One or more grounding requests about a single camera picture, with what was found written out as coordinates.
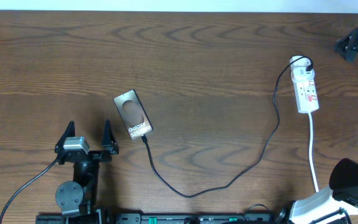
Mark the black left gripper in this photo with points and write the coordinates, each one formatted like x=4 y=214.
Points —
x=110 y=145

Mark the Samsung Galaxy smartphone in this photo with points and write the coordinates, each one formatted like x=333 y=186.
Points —
x=132 y=112

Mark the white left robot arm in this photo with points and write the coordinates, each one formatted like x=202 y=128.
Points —
x=77 y=198

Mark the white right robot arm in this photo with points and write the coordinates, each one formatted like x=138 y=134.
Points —
x=337 y=202

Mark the white USB charger adapter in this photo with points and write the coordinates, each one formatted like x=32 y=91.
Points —
x=300 y=74

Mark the white power strip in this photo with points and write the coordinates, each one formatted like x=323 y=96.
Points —
x=305 y=92

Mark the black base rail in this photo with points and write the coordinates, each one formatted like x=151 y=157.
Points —
x=172 y=217

